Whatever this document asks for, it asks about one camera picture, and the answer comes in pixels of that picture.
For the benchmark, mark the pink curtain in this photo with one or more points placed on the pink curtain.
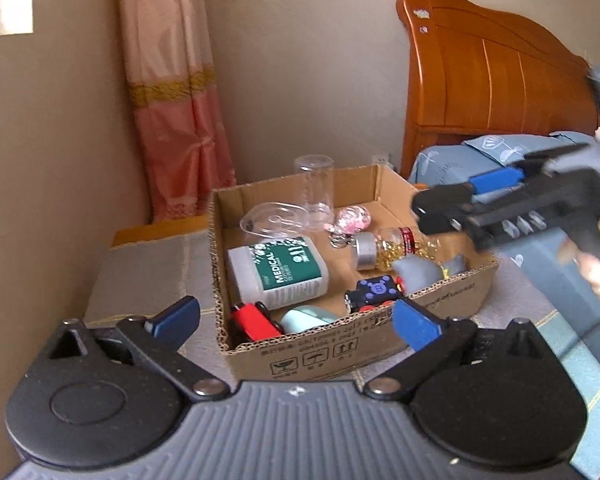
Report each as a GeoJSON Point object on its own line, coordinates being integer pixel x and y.
{"type": "Point", "coordinates": [180, 110]}

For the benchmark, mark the wooden headboard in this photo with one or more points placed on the wooden headboard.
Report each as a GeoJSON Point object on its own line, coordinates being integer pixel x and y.
{"type": "Point", "coordinates": [480, 75]}

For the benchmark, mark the mint round case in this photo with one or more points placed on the mint round case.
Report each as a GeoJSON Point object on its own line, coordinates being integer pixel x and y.
{"type": "Point", "coordinates": [305, 320]}

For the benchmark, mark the white green label bottle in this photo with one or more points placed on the white green label bottle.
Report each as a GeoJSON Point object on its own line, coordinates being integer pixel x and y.
{"type": "Point", "coordinates": [275, 272]}

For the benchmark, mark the clear round plastic container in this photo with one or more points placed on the clear round plastic container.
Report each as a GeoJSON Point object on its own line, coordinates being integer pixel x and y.
{"type": "Point", "coordinates": [272, 220]}

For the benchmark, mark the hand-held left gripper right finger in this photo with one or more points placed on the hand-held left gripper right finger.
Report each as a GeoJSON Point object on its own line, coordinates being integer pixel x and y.
{"type": "Point", "coordinates": [415, 325]}

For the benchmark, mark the white wall socket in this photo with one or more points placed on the white wall socket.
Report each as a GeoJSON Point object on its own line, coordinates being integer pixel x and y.
{"type": "Point", "coordinates": [382, 160]}

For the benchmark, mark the glass bottle gold flakes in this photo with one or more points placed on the glass bottle gold flakes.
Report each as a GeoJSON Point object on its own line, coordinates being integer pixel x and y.
{"type": "Point", "coordinates": [380, 250]}

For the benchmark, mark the light blue floral pillow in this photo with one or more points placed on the light blue floral pillow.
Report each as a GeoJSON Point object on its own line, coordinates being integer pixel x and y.
{"type": "Point", "coordinates": [500, 145]}

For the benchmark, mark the clear plastic tube jar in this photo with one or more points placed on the clear plastic tube jar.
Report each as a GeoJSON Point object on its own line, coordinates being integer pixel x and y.
{"type": "Point", "coordinates": [315, 185]}

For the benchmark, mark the grey animal figurine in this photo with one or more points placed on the grey animal figurine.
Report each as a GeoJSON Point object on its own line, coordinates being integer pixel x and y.
{"type": "Point", "coordinates": [420, 272]}

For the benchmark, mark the light blue floral bedding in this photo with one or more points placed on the light blue floral bedding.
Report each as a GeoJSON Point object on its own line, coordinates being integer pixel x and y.
{"type": "Point", "coordinates": [440, 165]}

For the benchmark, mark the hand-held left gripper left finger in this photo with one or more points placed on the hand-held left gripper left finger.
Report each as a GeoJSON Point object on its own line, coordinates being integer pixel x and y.
{"type": "Point", "coordinates": [175, 317]}

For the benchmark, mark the dark cube toy red wheels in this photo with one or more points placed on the dark cube toy red wheels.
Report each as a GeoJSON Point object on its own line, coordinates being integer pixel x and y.
{"type": "Point", "coordinates": [372, 290]}

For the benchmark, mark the red toy car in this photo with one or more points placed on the red toy car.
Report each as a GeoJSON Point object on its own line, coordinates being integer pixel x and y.
{"type": "Point", "coordinates": [255, 322]}

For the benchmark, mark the cardboard box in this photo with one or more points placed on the cardboard box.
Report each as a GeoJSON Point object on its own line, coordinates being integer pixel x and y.
{"type": "Point", "coordinates": [330, 355]}

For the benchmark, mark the grey teal striped cloth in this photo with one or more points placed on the grey teal striped cloth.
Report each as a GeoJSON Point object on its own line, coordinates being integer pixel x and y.
{"type": "Point", "coordinates": [150, 270]}

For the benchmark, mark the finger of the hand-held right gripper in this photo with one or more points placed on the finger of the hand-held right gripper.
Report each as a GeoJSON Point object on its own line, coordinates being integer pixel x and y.
{"type": "Point", "coordinates": [445, 207]}
{"type": "Point", "coordinates": [497, 180]}

